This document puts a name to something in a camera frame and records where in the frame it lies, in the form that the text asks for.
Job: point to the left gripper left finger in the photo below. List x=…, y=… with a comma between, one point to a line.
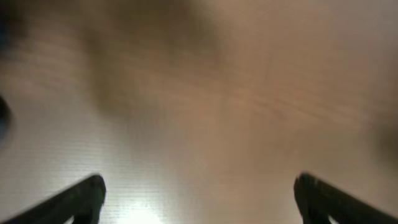
x=81, y=202

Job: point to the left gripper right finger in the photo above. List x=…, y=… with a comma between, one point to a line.
x=319, y=202

